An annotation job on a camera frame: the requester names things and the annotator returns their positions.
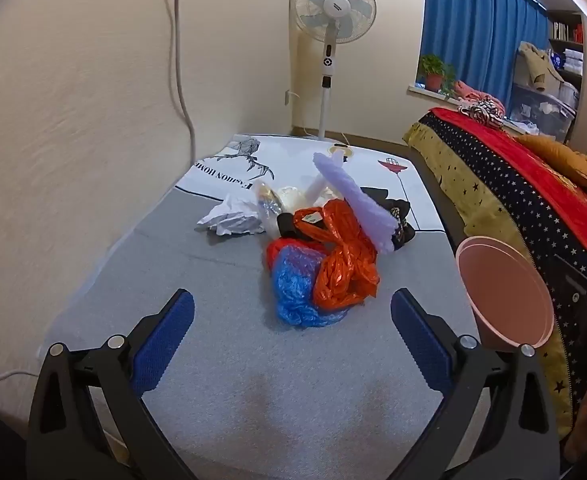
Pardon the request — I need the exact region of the orange plastic bag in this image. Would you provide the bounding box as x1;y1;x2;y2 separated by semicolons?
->
266;199;381;310

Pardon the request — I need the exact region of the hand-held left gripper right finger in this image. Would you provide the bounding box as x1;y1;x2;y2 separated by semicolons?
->
391;287;561;480

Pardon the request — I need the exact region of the star print bed blanket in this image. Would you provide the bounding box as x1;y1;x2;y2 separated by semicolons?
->
402;110;587;441

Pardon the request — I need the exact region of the pink cloth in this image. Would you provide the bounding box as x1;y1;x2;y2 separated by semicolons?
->
454;80;499;107

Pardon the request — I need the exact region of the blue curtain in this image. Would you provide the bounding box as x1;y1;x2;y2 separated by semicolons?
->
420;0;552;111

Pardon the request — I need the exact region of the black printed bag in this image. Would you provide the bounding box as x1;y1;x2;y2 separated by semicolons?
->
276;186;417;254

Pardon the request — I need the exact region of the orange pillow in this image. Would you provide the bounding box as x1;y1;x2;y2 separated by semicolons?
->
513;133;587;189

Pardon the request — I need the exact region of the row of books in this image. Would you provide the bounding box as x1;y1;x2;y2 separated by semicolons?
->
548;21;585;44

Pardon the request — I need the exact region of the potted green plant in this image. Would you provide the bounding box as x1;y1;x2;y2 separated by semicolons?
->
417;54;458;99

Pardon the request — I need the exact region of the blue plastic bag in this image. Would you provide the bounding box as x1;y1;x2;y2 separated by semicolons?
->
269;246;350;330

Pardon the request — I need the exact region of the wooden bookshelf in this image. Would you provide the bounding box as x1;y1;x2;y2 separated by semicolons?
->
546;7;587;107

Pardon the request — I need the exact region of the red blanket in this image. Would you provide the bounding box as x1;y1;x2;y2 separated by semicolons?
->
431;107;587;257

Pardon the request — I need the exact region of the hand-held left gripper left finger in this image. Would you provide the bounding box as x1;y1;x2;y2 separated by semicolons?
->
26;288;196;480

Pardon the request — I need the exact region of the grey and white printed mat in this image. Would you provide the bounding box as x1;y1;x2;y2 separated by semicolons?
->
38;133;485;480

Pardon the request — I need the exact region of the stack of white packets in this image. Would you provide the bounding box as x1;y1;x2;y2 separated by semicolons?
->
548;47;585;71

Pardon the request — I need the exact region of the clear plastic bag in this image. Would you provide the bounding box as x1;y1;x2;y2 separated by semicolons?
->
252;180;287;234

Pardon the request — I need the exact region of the black and white striped cloth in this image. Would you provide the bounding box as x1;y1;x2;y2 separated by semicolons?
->
457;99;507;132

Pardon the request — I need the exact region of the pink plastic bin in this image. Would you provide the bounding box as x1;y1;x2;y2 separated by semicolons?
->
456;236;555;352

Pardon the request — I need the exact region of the beige coat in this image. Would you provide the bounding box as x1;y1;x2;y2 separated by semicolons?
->
516;41;565;92

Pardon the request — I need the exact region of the grey wall cable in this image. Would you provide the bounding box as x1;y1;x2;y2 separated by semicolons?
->
170;0;197;162

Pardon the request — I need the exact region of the white windowsill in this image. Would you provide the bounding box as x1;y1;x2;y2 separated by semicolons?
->
406;83;462;104

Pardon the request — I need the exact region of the white standing fan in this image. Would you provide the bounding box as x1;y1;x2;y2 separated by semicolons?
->
289;0;378;142

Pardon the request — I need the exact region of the clear plastic storage box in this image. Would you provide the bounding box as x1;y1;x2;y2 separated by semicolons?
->
508;82;577;144

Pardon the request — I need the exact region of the white plastic bag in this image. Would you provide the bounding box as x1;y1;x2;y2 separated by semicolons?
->
194;192;267;239

